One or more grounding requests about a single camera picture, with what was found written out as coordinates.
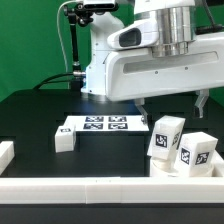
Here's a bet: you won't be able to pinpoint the black cables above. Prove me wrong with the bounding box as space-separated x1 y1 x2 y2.
33 71 87 90

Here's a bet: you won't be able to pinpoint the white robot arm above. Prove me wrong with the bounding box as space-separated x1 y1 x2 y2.
82 0 224 117

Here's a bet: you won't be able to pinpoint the white left fence rail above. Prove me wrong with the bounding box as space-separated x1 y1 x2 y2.
0 141 15 175

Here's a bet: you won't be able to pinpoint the white cable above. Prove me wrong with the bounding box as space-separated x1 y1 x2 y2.
56 0 84 73

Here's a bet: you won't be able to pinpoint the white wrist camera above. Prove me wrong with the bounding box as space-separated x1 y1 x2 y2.
107 19 159 50

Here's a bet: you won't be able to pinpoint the white right fence rail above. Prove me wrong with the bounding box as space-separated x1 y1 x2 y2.
212 152 224 177

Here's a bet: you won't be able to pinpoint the white fence rail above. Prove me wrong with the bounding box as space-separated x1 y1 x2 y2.
0 177 224 204
212 152 224 177
0 141 15 175

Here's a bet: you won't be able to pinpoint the white round stool seat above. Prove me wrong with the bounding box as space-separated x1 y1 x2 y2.
149 157 214 178

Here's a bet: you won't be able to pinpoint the white front fence rail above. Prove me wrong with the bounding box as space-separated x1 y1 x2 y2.
0 177 224 204

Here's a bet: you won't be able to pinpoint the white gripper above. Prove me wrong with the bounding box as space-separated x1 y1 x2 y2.
105 32 224 124

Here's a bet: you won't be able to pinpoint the white marker base plate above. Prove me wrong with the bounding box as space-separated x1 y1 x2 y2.
64 115 149 132

